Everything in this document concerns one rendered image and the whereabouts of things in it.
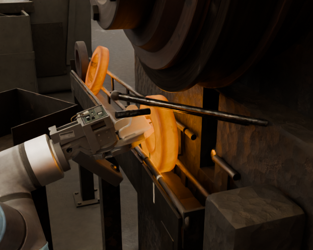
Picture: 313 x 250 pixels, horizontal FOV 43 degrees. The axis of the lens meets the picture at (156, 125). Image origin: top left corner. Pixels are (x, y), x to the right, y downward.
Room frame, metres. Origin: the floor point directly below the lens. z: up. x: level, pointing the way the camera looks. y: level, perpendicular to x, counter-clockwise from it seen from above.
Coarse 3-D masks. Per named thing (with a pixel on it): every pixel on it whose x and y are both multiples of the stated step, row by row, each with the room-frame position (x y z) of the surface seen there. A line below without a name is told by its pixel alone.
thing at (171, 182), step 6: (168, 180) 0.69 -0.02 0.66; (174, 180) 0.69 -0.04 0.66; (180, 180) 0.69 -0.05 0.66; (174, 186) 0.67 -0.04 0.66; (180, 186) 0.67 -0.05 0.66; (174, 192) 0.65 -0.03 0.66; (180, 192) 0.65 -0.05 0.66; (186, 192) 0.65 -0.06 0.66; (180, 198) 0.63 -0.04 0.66; (186, 198) 0.63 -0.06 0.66; (192, 198) 0.63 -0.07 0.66; (186, 204) 0.60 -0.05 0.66; (192, 204) 0.60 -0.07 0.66; (198, 204) 0.60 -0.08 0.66
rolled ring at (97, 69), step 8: (96, 48) 1.51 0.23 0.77; (104, 48) 1.46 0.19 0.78; (96, 56) 1.50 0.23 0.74; (104, 56) 1.41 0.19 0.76; (96, 64) 1.52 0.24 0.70; (104, 64) 1.39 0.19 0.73; (88, 72) 1.51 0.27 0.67; (96, 72) 1.38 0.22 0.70; (104, 72) 1.38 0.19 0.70; (88, 80) 1.49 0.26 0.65; (96, 80) 1.37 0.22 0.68; (96, 88) 1.38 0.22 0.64
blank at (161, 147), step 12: (156, 96) 0.74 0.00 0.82; (144, 108) 0.76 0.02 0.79; (156, 108) 0.70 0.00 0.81; (156, 120) 0.69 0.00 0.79; (168, 120) 0.68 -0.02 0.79; (156, 132) 0.69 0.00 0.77; (168, 132) 0.67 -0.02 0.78; (144, 144) 0.76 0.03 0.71; (156, 144) 0.69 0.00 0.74; (168, 144) 0.66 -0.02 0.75; (156, 156) 0.69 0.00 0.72; (168, 156) 0.66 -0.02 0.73; (168, 168) 0.68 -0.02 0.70
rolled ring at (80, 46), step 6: (78, 42) 1.63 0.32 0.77; (78, 48) 1.59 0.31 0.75; (84, 48) 1.60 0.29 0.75; (78, 54) 1.60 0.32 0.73; (84, 54) 1.58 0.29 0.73; (78, 60) 1.70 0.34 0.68; (84, 60) 1.57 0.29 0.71; (78, 66) 1.70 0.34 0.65; (84, 66) 1.56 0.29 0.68; (78, 72) 1.68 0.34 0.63; (84, 72) 1.56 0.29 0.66; (84, 78) 1.57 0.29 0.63
